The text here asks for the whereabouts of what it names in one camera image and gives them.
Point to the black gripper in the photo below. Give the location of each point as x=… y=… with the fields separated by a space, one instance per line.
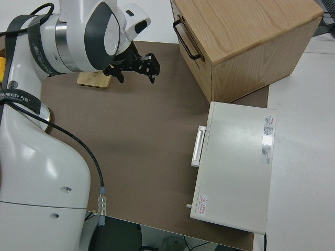
x=129 y=62

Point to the gray round plate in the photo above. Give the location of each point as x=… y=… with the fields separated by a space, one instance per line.
x=45 y=115

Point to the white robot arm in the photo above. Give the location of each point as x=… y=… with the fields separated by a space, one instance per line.
x=39 y=162

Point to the wooden mug tree stand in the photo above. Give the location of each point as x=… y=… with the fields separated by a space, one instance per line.
x=93 y=79

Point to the brown table mat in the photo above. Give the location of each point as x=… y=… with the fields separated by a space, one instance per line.
x=144 y=130

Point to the wooden drawer cabinet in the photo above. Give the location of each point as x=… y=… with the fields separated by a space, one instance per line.
x=248 y=39

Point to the white box appliance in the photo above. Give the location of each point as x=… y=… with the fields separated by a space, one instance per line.
x=235 y=170

